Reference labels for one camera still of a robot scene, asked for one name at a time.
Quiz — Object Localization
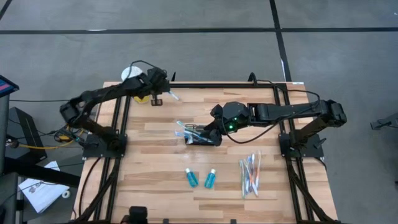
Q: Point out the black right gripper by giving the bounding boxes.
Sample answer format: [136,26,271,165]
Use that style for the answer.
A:
[203,104,231,147]

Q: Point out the black wire basket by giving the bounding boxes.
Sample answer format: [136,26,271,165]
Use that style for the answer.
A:
[185,123,218,147]

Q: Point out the blue mouthwash bottle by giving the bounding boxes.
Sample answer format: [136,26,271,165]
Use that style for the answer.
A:
[185,167,200,189]
[203,168,217,190]

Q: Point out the white toothbrush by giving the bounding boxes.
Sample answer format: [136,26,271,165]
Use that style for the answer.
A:
[250,152,256,184]

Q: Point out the bundle of toothbrushes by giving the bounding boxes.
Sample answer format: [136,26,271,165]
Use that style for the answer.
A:
[243,161,259,197]

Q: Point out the Lysol wipes canister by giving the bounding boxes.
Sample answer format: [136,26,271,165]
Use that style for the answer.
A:
[121,65,151,105]

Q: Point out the black equipment case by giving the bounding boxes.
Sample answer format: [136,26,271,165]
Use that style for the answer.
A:
[8,106,48,163]

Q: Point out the black stand leg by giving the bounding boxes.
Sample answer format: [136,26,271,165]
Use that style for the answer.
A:
[0,157,81,188]

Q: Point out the screen on stand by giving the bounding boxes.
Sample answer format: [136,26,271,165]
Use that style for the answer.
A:
[0,74,20,99]

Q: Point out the white paper sheets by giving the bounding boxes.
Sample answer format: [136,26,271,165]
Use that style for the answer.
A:
[17,161,71,214]

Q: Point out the grey equipment leg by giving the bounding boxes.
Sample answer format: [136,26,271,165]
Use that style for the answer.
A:
[371,112,398,131]

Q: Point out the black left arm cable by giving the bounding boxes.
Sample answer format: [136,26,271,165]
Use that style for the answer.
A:
[126,59,164,82]

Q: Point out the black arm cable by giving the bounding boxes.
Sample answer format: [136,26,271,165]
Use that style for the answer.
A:
[222,79,321,144]
[126,59,164,82]

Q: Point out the black aluminium table frame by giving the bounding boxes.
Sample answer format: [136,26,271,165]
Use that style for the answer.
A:
[70,72,341,224]

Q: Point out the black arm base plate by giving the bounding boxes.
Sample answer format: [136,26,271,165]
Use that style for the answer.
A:
[82,133,128,159]
[278,133,325,159]

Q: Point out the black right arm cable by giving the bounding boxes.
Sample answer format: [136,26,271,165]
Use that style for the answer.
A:
[222,79,321,144]

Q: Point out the yellow cable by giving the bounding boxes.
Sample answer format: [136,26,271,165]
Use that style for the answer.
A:
[17,139,75,151]

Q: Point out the black floor cable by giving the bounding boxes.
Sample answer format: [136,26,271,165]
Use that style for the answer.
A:
[369,116,398,160]

